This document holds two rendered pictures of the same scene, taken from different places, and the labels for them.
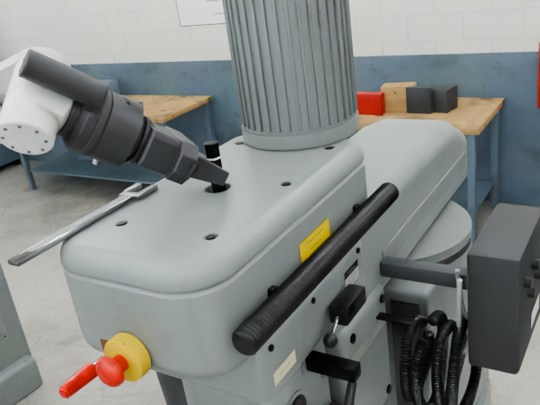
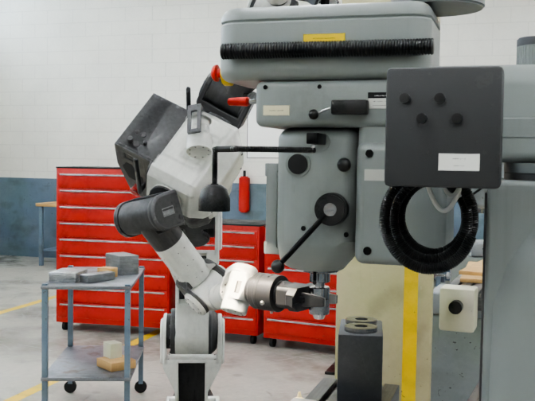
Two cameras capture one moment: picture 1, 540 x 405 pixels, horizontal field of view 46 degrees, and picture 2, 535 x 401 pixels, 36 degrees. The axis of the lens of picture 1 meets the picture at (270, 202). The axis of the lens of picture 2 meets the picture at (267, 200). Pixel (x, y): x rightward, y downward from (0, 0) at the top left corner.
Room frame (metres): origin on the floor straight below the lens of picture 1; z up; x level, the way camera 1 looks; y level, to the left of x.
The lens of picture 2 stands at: (0.17, -1.68, 1.56)
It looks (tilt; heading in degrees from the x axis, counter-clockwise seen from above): 3 degrees down; 73
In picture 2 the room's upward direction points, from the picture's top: 1 degrees clockwise
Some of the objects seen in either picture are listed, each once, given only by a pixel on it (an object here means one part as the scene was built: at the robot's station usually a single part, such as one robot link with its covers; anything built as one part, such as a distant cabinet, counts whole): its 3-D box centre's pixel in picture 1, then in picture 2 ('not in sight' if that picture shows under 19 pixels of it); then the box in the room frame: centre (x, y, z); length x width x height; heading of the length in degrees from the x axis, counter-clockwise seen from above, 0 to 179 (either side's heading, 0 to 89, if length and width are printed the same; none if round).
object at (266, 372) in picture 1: (255, 299); (341, 107); (0.88, 0.05, 1.68); 0.34 x 0.24 x 0.10; 146
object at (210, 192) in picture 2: not in sight; (214, 196); (0.61, 0.13, 1.47); 0.07 x 0.07 x 0.06
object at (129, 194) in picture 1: (87, 220); not in sight; (0.78, 0.24, 1.89); 0.24 x 0.04 x 0.01; 146
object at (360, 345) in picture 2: not in sight; (360, 357); (1.10, 0.42, 1.00); 0.22 x 0.12 x 0.20; 66
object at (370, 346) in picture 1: (313, 352); (407, 201); (1.00, -0.04, 1.47); 0.24 x 0.19 x 0.26; 56
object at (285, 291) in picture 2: not in sight; (287, 295); (0.79, 0.14, 1.24); 0.13 x 0.12 x 0.10; 37
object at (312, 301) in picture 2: not in sight; (311, 301); (0.82, 0.05, 1.24); 0.06 x 0.02 x 0.03; 127
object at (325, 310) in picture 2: not in sight; (319, 301); (0.84, 0.07, 1.23); 0.05 x 0.05 x 0.05
